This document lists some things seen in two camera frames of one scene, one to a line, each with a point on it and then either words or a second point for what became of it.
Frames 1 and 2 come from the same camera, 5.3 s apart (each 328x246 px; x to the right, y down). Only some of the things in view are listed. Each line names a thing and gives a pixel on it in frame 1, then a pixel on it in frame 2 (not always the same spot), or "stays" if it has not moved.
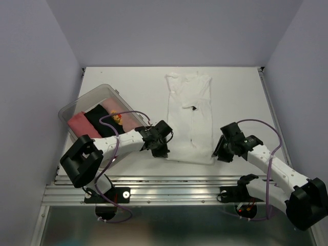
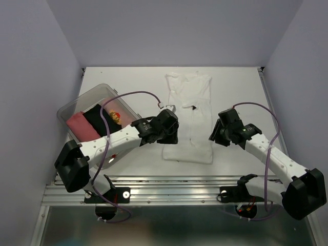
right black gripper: x=222 y=156 -> x=215 y=135
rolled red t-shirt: x=81 y=126 stays
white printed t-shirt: x=189 y=117 stays
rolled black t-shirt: x=94 y=115 stays
